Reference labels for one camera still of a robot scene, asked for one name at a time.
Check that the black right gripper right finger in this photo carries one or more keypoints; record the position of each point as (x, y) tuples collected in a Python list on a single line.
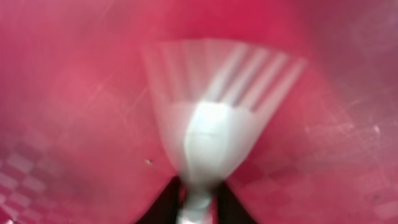
[(229, 209)]

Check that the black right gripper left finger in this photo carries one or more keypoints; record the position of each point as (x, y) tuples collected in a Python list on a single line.
[(165, 208)]

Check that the red plastic tray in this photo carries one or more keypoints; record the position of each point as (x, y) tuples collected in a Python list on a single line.
[(79, 142)]

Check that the white plastic fork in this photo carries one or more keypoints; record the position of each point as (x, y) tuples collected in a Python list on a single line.
[(212, 99)]

